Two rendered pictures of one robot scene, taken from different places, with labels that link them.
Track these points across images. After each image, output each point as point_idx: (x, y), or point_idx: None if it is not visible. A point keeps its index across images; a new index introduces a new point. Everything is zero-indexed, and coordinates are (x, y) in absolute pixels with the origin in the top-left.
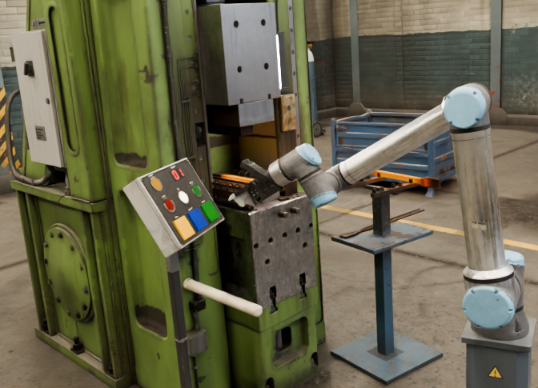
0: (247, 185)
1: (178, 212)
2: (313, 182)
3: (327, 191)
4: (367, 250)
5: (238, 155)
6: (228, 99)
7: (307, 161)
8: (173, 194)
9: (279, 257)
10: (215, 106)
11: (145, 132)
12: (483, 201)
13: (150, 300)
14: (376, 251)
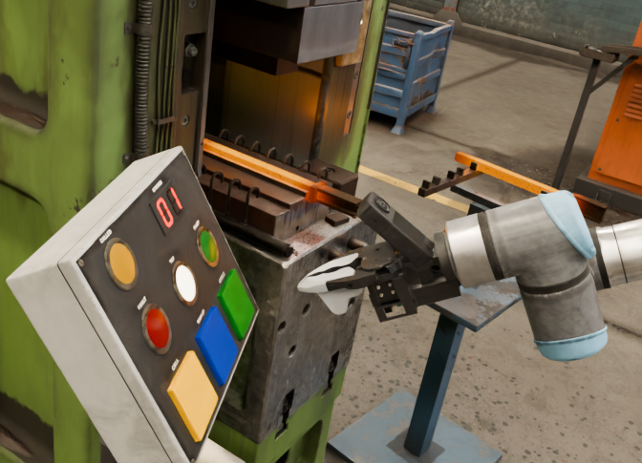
0: (374, 272)
1: (179, 343)
2: (574, 305)
3: (598, 329)
4: (459, 321)
5: (219, 89)
6: None
7: (577, 250)
8: (162, 282)
9: (311, 335)
10: None
11: (52, 40)
12: None
13: (11, 388)
14: (479, 326)
